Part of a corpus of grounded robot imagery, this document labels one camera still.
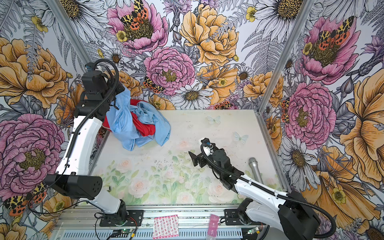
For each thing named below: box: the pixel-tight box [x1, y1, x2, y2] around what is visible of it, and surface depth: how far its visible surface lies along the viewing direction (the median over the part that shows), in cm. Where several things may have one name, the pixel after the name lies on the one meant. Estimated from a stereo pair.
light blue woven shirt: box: [106, 87, 155, 151], surface depth 85 cm
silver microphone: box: [248, 157, 264, 185], surface depth 91 cm
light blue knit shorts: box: [129, 101, 171, 148], surface depth 104 cm
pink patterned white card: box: [152, 214, 179, 240], surface depth 73 cm
